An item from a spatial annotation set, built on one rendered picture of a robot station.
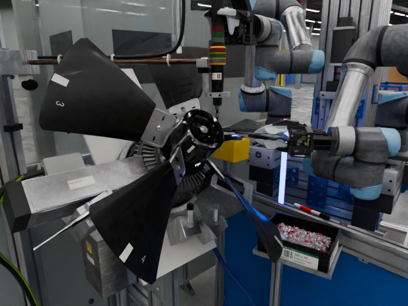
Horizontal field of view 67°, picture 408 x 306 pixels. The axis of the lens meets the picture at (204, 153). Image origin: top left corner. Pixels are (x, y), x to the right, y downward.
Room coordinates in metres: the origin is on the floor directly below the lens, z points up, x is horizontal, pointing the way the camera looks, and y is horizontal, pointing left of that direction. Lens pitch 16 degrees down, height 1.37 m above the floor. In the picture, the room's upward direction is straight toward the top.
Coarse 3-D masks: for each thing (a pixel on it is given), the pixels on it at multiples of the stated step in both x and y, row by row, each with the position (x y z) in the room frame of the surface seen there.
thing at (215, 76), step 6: (216, 66) 0.84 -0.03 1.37; (222, 66) 0.84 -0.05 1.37; (216, 72) 0.84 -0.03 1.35; (222, 72) 0.84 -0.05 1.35; (216, 78) 0.84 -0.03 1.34; (222, 78) 0.84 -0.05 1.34; (216, 84) 0.84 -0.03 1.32; (222, 84) 0.84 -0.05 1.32; (216, 90) 0.84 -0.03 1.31; (222, 90) 0.84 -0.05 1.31; (216, 102) 0.84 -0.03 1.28
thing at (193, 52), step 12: (168, 48) 1.03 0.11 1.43; (192, 48) 1.03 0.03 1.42; (204, 48) 1.03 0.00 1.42; (156, 72) 0.96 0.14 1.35; (168, 72) 0.96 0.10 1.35; (180, 72) 0.94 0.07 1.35; (192, 72) 0.93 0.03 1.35; (156, 84) 0.94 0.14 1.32; (168, 84) 0.92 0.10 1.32; (180, 84) 0.91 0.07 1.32; (192, 84) 0.90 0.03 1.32; (168, 96) 0.90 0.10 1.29; (180, 96) 0.88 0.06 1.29; (192, 96) 0.86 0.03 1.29; (168, 108) 0.87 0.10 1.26
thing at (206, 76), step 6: (198, 60) 0.85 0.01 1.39; (204, 60) 0.85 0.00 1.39; (198, 66) 0.85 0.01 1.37; (204, 66) 0.85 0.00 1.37; (198, 72) 0.84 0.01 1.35; (204, 72) 0.84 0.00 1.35; (210, 72) 0.86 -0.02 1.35; (204, 78) 0.85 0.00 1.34; (210, 78) 0.86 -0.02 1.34; (204, 84) 0.85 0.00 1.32; (210, 84) 0.86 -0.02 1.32; (204, 90) 0.85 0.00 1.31; (210, 90) 0.86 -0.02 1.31; (210, 96) 0.82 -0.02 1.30; (216, 96) 0.82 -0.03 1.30; (222, 96) 0.82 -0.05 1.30; (228, 96) 0.83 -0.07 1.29
